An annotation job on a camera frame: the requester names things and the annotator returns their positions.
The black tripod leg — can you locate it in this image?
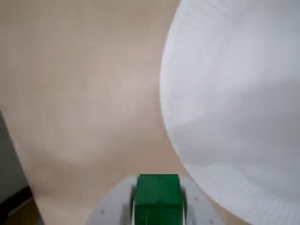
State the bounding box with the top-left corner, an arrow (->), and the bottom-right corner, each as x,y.
0,185 -> 33,218

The green cube block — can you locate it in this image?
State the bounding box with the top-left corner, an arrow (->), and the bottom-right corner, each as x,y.
132,173 -> 184,225

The white paper plate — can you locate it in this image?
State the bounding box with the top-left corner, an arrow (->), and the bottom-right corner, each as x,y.
159,0 -> 300,225

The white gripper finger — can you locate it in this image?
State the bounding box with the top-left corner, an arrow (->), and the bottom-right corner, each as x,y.
179,177 -> 225,225
85,177 -> 138,225

